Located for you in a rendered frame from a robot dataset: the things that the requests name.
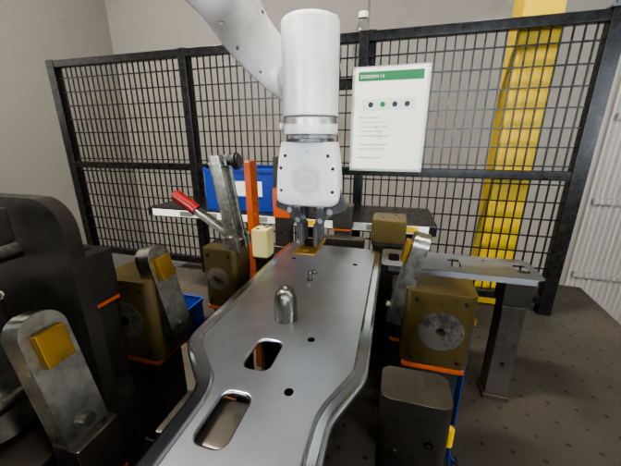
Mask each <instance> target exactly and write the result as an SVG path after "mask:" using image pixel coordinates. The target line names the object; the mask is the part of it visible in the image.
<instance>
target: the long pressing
mask: <svg viewBox="0 0 621 466"><path fill-rule="evenodd" d="M298 245H299V242H298V241H292V242H289V243H288V244H287V245H286V246H285V247H284V248H283V249H282V250H281V251H280V252H279V253H277V254H276V255H275V256H274V257H273V258H272V259H271V260H270V261H269V262H268V263H267V264H266V265H265V266H264V267H263V268H261V269H260V270H259V271H258V272H257V273H256V274H255V275H254V276H253V277H252V278H251V279H250V280H249V281H248V282H246V283H245V284H244V285H243V286H242V287H241V288H240V289H239V290H238V291H237V292H236V293H235V294H234V295H233V296H231V297H230V298H229V299H228V300H227V301H226V302H225V303H224V304H223V305H222V306H221V307H220V308H219V309H218V310H217V311H215V312H214V313H213V314H212V315H211V316H210V317H209V318H208V319H207V320H206V321H205V322H204V323H203V324H202V325H200V326H199V327H198V328H197V329H196V330H195V331H194V332H193V333H192V334H191V336H190V337H189V341H188V354H189V361H190V365H191V368H192V372H193V374H194V378H195V382H196V385H195V387H194V390H193V392H192V394H191V395H190V397H189V399H188V400H187V401H186V402H185V404H184V405H183V406H182V407H181V408H180V410H179V411H178V412H177V414H176V415H175V416H174V417H173V419H172V420H171V421H170V422H169V424H168V425H167V426H166V427H165V428H164V430H163V431H162V432H161V434H159V435H158V436H157V438H156V439H155V440H154V441H153V443H152V444H151V445H150V447H149V448H148V449H147V450H146V451H145V453H144V454H143V455H142V456H141V458H140V459H139V460H138V462H137V463H136V464H135V465H134V466H323V464H324V460H325V455H326V451H327V447H328V443H329V439H330V435H331V433H332V431H333V429H334V427H335V424H336V423H337V421H338V420H339V419H340V417H341V416H342V415H343V414H344V412H345V411H346V410H347V408H348V407H349V406H350V405H351V403H352V402H353V401H354V400H355V398H356V397H357V396H358V395H359V393H360V392H361V391H362V389H363V388H364V387H365V385H366V382H367V378H368V371H369V364H370V356H371V342H372V333H373V326H374V318H375V310H376V302H377V295H378V287H379V279H380V272H381V264H382V263H381V261H382V255H381V254H380V253H379V252H377V251H374V250H370V249H362V248H352V247H342V246H332V245H322V247H321V248H320V249H319V251H318V252H317V253H316V255H314V256H310V255H301V254H294V253H293V250H295V249H296V248H297V246H298ZM292 258H296V259H292ZM353 264H357V265H353ZM313 269H315V270H316V273H317V274H312V279H313V280H312V281H308V280H307V279H308V272H309V271H310V270H311V272H312V270H313ZM283 285H287V286H290V287H292V288H293V289H294V290H295V292H296V295H297V301H298V320H297V321H296V322H294V323H292V324H288V325H282V324H278V323H277V322H276V321H275V319H274V295H275V292H276V291H277V290H278V289H279V288H280V287H282V286H283ZM309 338H314V339H315V340H314V341H313V342H309V341H308V339H309ZM263 342H270V343H275V344H278V345H280V346H281V349H280V350H279V352H278V354H277V356H276V357H275V359H274V362H273V363H272V365H271V367H270V368H269V369H267V370H265V371H258V370H253V369H249V368H247V367H246V366H245V364H246V362H247V361H248V359H249V358H250V356H251V354H252V353H253V351H254V350H255V349H256V348H257V346H258V345H259V344H261V343H263ZM287 389H292V390H293V391H294V393H293V395H291V396H286V395H285V394H284V392H285V390H287ZM227 395H236V396H240V397H244V398H247V399H248V400H249V401H250V404H249V406H248V408H247V410H246V411H245V413H244V415H243V417H242V419H241V420H240V422H239V424H238V426H237V428H236V430H235V432H234V434H233V435H232V436H231V438H230V440H229V442H228V443H227V444H226V445H225V446H224V447H223V448H219V449H212V448H207V447H203V446H200V445H198V444H197V443H196V436H197V434H198V433H199V431H200V430H201V429H202V427H203V426H204V424H205V423H206V422H207V420H208V419H209V417H210V416H211V414H212V413H213V411H214V409H215V408H216V406H217V405H218V403H219V402H220V400H221V399H222V398H223V397H225V396H227Z"/></svg>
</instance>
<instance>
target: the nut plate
mask: <svg viewBox="0 0 621 466"><path fill-rule="evenodd" d="M324 243H325V239H324V240H323V241H321V243H320V245H319V246H318V248H315V247H313V238H307V239H305V241H304V246H299V245H298V246H297V248H296V249H295V250H293V253H294V254H301V255H310V256H314V255H316V253H317V252H318V251H319V249H320V248H321V247H322V245H323V244H324Z"/></svg>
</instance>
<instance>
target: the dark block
mask: <svg viewBox="0 0 621 466"><path fill-rule="evenodd" d="M83 247H84V251H85V255H86V259H87V263H88V267H89V271H90V275H91V282H92V286H93V290H94V294H95V298H96V302H97V306H98V310H99V314H100V318H101V322H102V326H103V332H104V337H105V341H106V345H107V348H108V353H109V357H110V361H111V364H112V369H113V373H114V377H115V380H116V388H117V392H118V396H119V399H118V400H117V401H116V402H115V403H114V404H113V405H112V406H111V407H110V408H109V409H108V410H107V411H108V412H111V413H114V414H116V415H117V417H118V420H119V424H120V428H121V432H122V436H123V439H124V443H125V448H126V452H127V455H128V466H134V465H135V464H136V463H137V462H138V460H139V459H140V458H141V456H142V455H143V454H144V453H145V451H146V450H147V449H148V447H147V442H146V437H145V434H144V429H143V424H142V420H141V416H140V408H139V403H138V399H137V395H136V390H135V386H134V382H133V377H132V372H131V369H130V364H129V359H128V352H127V347H126V343H125V339H124V334H123V330H122V325H121V321H120V317H119V312H118V308H117V304H116V299H117V298H119V297H120V294H119V286H118V282H117V277H116V270H115V265H114V260H113V255H112V252H111V248H110V247H103V246H95V245H87V244H83Z"/></svg>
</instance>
